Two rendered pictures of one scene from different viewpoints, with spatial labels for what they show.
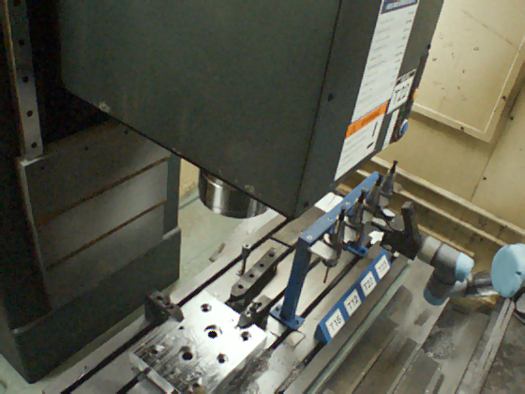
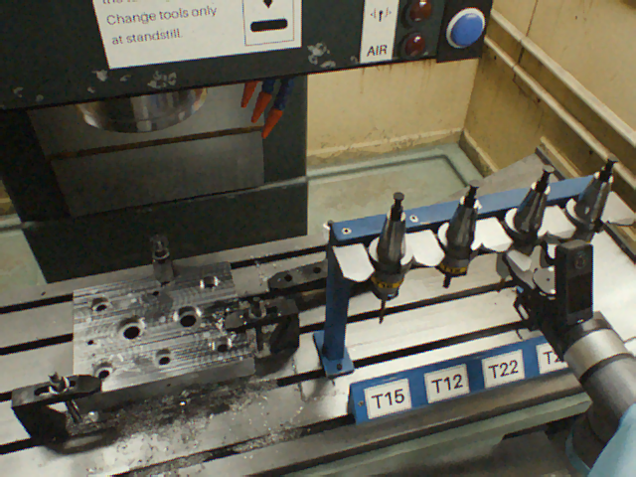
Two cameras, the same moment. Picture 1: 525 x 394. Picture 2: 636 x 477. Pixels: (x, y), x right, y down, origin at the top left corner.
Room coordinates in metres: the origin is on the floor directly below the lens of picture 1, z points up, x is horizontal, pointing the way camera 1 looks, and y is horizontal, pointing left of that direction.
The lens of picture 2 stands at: (0.50, -0.52, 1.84)
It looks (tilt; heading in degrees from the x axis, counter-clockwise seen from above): 45 degrees down; 41
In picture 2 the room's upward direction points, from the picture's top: 2 degrees clockwise
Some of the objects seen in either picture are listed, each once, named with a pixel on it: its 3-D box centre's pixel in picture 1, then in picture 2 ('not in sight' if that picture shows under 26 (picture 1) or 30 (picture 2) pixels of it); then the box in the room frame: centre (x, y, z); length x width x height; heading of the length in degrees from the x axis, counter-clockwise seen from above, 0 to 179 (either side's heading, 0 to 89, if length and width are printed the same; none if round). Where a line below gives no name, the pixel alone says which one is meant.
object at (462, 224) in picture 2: (357, 210); (464, 220); (1.11, -0.27, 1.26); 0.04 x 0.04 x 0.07
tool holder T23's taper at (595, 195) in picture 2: (389, 180); (595, 194); (1.29, -0.39, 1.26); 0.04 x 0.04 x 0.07
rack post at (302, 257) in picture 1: (295, 284); (337, 304); (0.99, -0.14, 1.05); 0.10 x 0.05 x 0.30; 59
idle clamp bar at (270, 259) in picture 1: (255, 277); (330, 276); (1.11, -0.03, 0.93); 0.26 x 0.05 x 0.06; 154
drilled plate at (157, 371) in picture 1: (200, 348); (161, 330); (0.78, 0.09, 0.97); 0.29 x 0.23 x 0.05; 149
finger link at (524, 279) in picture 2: (385, 226); (528, 273); (1.14, -0.38, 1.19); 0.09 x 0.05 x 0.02; 74
